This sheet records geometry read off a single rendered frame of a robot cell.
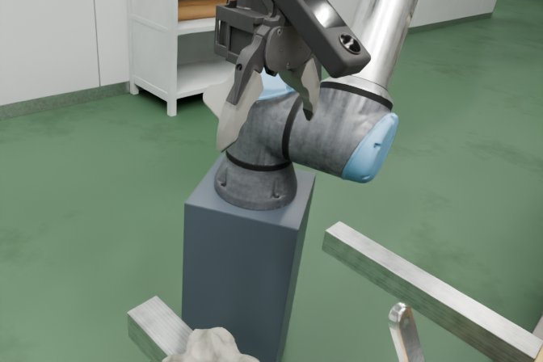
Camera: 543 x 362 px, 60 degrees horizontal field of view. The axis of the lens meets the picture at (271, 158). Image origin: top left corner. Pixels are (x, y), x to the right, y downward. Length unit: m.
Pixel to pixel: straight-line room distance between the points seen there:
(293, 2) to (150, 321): 0.31
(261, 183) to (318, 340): 0.72
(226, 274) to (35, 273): 0.88
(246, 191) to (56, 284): 0.93
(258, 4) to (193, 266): 0.73
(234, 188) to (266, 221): 0.10
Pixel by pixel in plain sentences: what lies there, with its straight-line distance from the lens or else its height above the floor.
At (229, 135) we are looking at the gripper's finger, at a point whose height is 0.96.
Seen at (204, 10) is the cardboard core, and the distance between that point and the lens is 2.99.
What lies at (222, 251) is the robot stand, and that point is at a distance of 1.05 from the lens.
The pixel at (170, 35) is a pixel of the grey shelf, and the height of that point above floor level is 0.49.
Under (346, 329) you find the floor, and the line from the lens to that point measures 1.63.
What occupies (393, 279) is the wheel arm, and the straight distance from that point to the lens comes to 0.54.
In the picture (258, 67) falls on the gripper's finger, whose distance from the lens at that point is 0.48.
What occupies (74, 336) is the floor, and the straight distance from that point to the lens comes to 1.58.
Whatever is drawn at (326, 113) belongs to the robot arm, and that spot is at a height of 0.84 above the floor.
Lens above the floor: 1.18
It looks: 28 degrees down
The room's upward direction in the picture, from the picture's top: 7 degrees clockwise
